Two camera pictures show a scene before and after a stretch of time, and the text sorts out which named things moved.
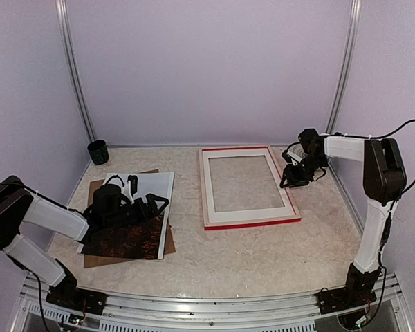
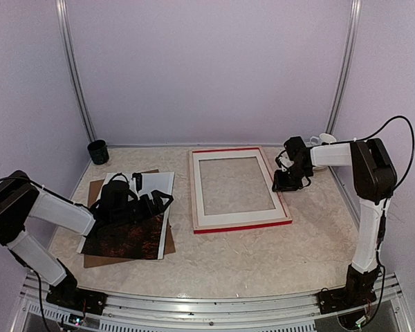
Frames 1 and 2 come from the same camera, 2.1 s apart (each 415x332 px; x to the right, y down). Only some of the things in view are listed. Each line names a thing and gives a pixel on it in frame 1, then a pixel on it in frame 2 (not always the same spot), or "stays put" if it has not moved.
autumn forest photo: x=140 y=238 stays put
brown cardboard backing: x=95 y=185 stays put
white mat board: x=274 y=212 -> x=203 y=219
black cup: x=99 y=152 stays put
